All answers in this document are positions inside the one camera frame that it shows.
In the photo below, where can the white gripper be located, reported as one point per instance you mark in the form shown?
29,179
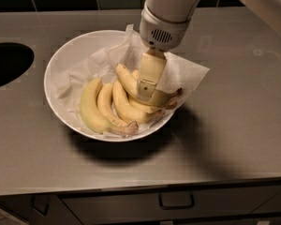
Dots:
160,34

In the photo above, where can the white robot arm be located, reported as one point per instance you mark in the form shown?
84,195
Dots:
267,10

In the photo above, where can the hidden lower yellow banana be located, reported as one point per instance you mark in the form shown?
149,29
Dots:
140,106

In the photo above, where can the white bowl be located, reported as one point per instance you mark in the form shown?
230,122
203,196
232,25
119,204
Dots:
69,71

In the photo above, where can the white paper liner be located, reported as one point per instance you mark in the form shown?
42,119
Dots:
178,73

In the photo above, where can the dark round sink hole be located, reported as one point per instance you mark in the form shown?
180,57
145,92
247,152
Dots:
15,59

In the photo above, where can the grey drawer front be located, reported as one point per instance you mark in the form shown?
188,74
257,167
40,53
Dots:
205,203

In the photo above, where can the black drawer handle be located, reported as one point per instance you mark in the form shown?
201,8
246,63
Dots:
176,200

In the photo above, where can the dark cabinet door handle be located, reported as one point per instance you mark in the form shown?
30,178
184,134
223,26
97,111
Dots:
40,204

